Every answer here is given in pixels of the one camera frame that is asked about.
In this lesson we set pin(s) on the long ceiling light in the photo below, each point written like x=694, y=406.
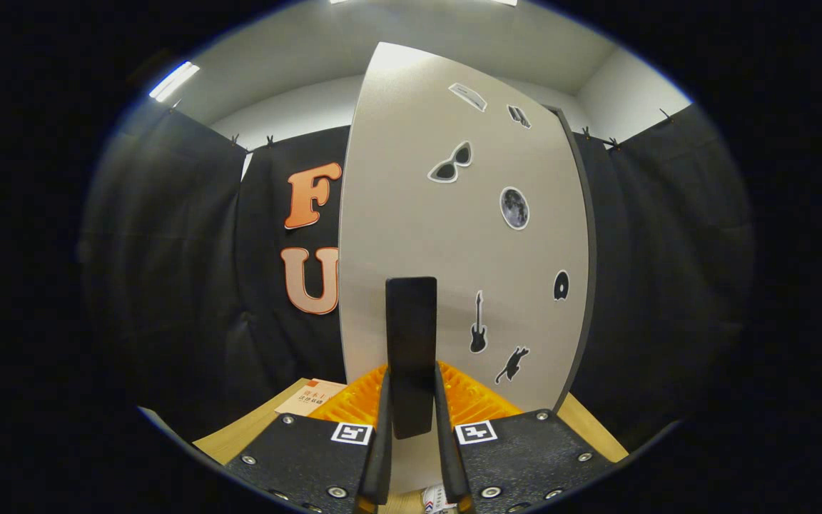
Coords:
x=504, y=2

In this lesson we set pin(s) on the narrow ceiling light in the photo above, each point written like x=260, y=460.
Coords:
x=174, y=81

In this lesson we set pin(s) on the beige orange cover book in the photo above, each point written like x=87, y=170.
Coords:
x=307, y=400

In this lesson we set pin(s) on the white canvas shoe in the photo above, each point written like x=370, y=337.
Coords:
x=438, y=500

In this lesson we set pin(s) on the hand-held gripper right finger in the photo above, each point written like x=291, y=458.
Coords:
x=450, y=464

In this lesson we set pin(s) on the beige shoe cabinet door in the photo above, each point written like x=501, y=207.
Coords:
x=411, y=178

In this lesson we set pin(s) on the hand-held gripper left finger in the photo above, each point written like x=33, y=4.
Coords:
x=381, y=457

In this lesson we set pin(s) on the black backdrop cloth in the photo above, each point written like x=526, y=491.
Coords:
x=168, y=285

